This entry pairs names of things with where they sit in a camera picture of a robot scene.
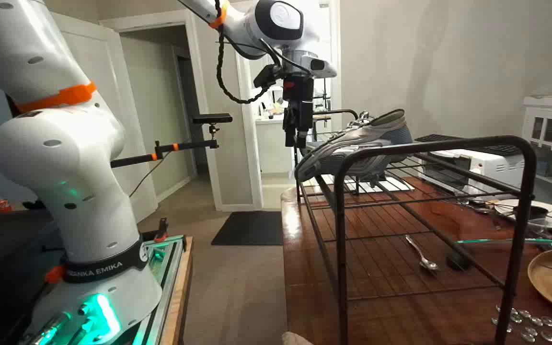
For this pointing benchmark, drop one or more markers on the clear glass bead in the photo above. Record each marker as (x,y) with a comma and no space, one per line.
(547,337)
(547,321)
(530,333)

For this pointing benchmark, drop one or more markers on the small black object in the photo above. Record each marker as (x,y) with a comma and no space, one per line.
(459,262)

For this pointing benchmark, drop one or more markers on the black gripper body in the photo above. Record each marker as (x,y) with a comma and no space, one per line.
(298,99)

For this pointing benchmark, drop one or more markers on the silver metal spoon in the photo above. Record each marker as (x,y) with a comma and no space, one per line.
(423,256)

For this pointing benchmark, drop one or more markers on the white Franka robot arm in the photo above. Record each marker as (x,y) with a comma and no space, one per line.
(66,160)

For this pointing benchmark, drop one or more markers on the black floor mat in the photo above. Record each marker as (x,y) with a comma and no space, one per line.
(250,229)

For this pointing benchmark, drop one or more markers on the white door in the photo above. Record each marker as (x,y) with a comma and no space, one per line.
(129,116)

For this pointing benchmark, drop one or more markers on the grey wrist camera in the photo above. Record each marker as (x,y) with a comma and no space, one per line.
(323,68)

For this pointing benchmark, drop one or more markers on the black stand with orange clamps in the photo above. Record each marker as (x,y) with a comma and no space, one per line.
(181,147)

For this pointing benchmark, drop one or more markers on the white plate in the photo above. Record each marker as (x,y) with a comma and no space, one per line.
(513,208)

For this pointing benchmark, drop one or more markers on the black metal shoe rack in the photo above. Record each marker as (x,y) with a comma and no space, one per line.
(522,193)

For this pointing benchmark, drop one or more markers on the green lit robot base mount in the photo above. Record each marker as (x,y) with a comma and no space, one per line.
(105,314)

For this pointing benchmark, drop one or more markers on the white box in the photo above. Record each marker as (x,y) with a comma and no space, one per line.
(488,166)

